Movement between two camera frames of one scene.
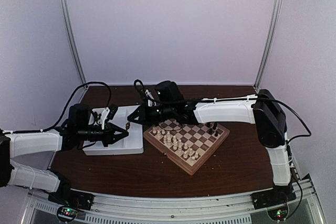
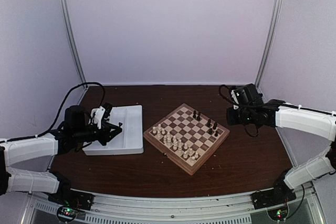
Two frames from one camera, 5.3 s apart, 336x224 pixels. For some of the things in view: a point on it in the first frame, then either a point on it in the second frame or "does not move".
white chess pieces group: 176,145 does not move
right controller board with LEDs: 278,214 does not move
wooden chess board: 188,146 does not move
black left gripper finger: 116,133 -> 115,129
